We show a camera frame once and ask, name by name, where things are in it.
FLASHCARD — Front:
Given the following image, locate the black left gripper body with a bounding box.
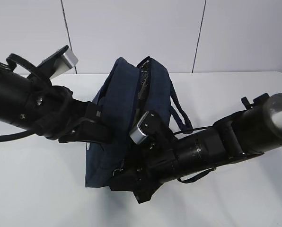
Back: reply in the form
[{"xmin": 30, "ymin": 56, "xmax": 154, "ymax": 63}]
[{"xmin": 30, "ymin": 86, "xmax": 102, "ymax": 142}]

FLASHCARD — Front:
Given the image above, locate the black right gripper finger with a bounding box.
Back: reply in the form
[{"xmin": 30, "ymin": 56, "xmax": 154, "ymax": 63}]
[{"xmin": 133, "ymin": 181, "xmax": 160, "ymax": 204}]

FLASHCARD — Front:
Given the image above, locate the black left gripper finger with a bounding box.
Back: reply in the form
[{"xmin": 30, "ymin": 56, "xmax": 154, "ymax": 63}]
[{"xmin": 58, "ymin": 122, "xmax": 113, "ymax": 144}]

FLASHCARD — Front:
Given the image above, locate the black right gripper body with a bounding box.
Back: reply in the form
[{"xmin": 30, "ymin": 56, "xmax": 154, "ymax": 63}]
[{"xmin": 108, "ymin": 141, "xmax": 179, "ymax": 192}]

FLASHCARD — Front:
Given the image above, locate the dark blue fabric lunch bag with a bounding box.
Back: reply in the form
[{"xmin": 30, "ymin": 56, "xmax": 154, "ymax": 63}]
[{"xmin": 85, "ymin": 57, "xmax": 192, "ymax": 188}]

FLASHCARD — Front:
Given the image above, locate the glass container with green lid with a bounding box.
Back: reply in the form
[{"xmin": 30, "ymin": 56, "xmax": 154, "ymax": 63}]
[{"xmin": 133, "ymin": 57, "xmax": 150, "ymax": 125}]

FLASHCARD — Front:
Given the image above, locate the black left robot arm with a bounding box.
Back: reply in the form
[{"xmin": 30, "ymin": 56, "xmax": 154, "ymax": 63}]
[{"xmin": 0, "ymin": 69, "xmax": 113, "ymax": 144}]

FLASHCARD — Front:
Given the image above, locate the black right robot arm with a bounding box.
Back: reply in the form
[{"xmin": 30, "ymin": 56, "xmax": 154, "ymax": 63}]
[{"xmin": 108, "ymin": 93, "xmax": 282, "ymax": 203}]

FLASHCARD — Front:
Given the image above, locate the silver zipper pull ring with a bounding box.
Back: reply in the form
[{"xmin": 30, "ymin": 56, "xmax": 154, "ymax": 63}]
[{"xmin": 112, "ymin": 159, "xmax": 126, "ymax": 177}]

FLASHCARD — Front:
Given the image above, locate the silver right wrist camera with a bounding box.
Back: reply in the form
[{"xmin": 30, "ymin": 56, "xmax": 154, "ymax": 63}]
[{"xmin": 129, "ymin": 110, "xmax": 179, "ymax": 152}]

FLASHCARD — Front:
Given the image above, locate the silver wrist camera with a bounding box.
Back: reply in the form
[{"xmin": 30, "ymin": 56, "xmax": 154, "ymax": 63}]
[
  {"xmin": 37, "ymin": 45, "xmax": 79, "ymax": 79},
  {"xmin": 129, "ymin": 110, "xmax": 179, "ymax": 152}
]

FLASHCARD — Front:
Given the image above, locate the black cable loop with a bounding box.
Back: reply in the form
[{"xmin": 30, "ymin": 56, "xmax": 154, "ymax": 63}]
[{"xmin": 177, "ymin": 167, "xmax": 215, "ymax": 184}]

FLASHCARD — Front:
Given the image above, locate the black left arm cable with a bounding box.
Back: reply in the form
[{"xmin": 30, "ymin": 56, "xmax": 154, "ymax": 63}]
[{"xmin": 0, "ymin": 130, "xmax": 35, "ymax": 143}]

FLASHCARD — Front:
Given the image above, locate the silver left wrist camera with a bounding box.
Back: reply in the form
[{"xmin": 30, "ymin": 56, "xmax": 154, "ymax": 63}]
[{"xmin": 37, "ymin": 45, "xmax": 79, "ymax": 79}]

